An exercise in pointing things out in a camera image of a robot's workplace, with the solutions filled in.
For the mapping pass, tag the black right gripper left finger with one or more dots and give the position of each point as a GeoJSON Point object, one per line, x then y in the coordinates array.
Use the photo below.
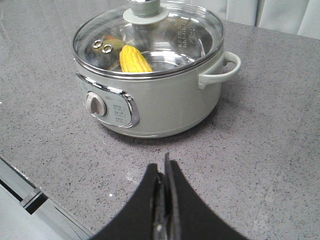
{"type": "Point", "coordinates": [135, 220]}

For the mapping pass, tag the white curtain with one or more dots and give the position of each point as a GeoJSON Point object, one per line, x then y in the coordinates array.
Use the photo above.
{"type": "Point", "coordinates": [298, 17]}

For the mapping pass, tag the pale green electric cooking pot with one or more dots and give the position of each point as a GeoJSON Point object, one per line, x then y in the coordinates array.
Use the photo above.
{"type": "Point", "coordinates": [156, 106]}

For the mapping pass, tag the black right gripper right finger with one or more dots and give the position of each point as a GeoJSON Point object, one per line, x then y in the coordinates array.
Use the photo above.
{"type": "Point", "coordinates": [189, 218]}

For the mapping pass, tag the glass pot lid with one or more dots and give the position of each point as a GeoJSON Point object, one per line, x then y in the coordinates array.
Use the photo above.
{"type": "Point", "coordinates": [189, 36]}

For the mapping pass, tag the yellow corn cob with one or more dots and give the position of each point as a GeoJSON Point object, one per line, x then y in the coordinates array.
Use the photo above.
{"type": "Point", "coordinates": [132, 60]}

